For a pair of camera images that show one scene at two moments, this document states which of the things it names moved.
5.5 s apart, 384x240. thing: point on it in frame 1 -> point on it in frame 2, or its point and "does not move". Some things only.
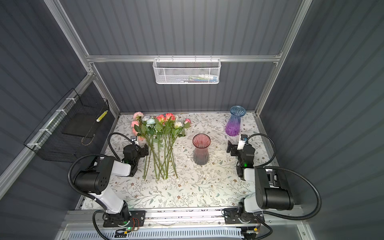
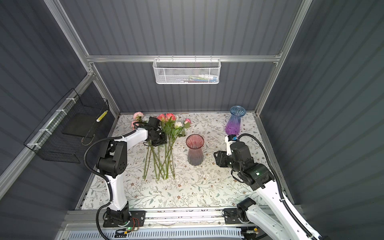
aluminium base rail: (275, 221) does not move
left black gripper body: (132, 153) -> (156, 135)
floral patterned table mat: (193, 160) does not move
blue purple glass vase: (232, 126) does not move
